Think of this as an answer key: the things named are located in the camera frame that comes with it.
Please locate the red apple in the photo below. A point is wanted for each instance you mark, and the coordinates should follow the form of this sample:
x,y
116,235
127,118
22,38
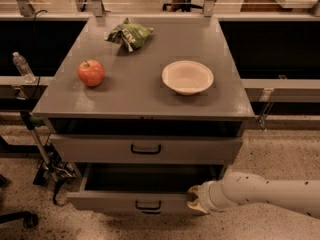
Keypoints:
x,y
91,73

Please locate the grey top drawer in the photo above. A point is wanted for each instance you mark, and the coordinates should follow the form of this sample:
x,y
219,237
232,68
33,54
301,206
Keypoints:
x,y
146,149

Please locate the clear plastic water bottle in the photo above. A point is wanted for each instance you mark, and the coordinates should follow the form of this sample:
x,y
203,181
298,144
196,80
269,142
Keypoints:
x,y
23,67

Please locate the grey drawer cabinet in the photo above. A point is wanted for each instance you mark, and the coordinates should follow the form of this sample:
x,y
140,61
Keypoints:
x,y
132,99

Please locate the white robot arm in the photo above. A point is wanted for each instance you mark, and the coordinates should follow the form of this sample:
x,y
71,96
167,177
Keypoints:
x,y
238,189

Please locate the metal clamp bracket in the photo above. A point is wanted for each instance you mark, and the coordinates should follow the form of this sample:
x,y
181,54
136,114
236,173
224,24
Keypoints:
x,y
265,99

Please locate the green handled floor tool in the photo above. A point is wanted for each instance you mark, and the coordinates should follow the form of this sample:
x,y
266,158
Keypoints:
x,y
52,164

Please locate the green chip bag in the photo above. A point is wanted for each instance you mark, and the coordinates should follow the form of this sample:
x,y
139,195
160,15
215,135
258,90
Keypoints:
x,y
130,34

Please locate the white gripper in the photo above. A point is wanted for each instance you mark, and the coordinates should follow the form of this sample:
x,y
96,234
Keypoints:
x,y
205,196

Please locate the white paper bowl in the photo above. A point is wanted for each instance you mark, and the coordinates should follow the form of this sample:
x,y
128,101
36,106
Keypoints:
x,y
187,77

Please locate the black office chair base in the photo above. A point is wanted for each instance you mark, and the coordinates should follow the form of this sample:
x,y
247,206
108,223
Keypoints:
x,y
29,219

